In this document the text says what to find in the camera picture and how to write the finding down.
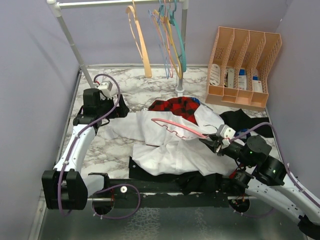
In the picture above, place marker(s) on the yellow hanger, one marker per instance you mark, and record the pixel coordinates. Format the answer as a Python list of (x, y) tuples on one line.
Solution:
[(175, 56)]

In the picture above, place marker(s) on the white metal clothes rack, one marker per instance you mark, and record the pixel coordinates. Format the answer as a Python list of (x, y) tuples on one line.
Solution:
[(97, 31)]

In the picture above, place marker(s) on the white blue red box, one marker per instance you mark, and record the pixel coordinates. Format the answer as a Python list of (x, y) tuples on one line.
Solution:
[(256, 83)]

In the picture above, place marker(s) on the white shirt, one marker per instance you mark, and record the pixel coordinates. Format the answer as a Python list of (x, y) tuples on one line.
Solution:
[(138, 126)]

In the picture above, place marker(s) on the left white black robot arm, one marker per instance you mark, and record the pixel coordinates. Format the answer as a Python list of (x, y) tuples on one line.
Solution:
[(63, 186)]

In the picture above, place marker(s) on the white remote in organizer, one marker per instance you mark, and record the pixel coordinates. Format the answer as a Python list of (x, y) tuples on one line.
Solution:
[(215, 75)]

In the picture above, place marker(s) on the red black plaid shirt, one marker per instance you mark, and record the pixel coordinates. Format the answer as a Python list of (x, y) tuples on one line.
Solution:
[(180, 107)]

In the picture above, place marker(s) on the peach plastic file organizer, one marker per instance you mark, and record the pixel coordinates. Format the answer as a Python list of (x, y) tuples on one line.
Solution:
[(242, 49)]

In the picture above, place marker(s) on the cream orange hanger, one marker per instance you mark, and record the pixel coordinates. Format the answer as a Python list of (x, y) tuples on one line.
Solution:
[(138, 37)]

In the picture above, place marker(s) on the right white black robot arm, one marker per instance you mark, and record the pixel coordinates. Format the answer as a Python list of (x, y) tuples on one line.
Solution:
[(268, 179)]

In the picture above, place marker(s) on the teal hanger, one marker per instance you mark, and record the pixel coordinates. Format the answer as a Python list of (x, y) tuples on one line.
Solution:
[(171, 8)]

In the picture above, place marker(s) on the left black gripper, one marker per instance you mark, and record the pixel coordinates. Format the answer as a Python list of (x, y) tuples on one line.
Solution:
[(120, 111)]

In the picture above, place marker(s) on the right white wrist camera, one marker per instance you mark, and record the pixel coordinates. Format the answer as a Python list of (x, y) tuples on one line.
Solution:
[(226, 133)]

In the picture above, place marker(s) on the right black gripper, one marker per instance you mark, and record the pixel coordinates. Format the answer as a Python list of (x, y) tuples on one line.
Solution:
[(212, 145)]

